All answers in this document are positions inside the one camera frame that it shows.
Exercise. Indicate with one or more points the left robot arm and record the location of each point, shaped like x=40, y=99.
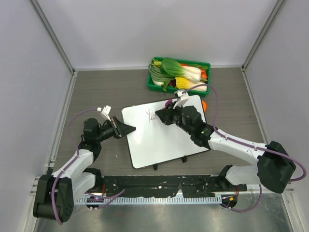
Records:
x=57, y=192

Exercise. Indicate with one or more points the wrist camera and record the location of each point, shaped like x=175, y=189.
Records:
x=182, y=97
x=105, y=112

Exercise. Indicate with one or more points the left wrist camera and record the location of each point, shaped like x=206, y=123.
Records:
x=105, y=112

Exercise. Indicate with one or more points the green bok choy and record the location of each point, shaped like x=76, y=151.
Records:
x=172, y=67

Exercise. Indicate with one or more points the white whiteboard black frame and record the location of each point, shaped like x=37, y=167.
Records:
x=153, y=142

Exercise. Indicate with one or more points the orange tangerine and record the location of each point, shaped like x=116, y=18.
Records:
x=204, y=106

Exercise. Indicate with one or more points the green plastic tray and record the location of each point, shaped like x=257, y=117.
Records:
x=171, y=87

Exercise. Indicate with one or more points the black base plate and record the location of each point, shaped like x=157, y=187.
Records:
x=163, y=186

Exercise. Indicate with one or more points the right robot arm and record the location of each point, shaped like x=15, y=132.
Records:
x=268, y=166

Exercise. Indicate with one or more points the yellow bok choy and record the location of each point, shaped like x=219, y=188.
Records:
x=183, y=83

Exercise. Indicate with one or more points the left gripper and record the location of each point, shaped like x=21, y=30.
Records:
x=120, y=129

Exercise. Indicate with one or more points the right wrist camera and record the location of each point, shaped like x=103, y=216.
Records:
x=182, y=97

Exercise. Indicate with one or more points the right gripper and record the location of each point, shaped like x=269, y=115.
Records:
x=165, y=115

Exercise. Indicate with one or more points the white slotted cable duct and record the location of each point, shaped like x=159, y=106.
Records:
x=178, y=199

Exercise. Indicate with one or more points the white marker with pink cap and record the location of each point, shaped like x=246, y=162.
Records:
x=165, y=105

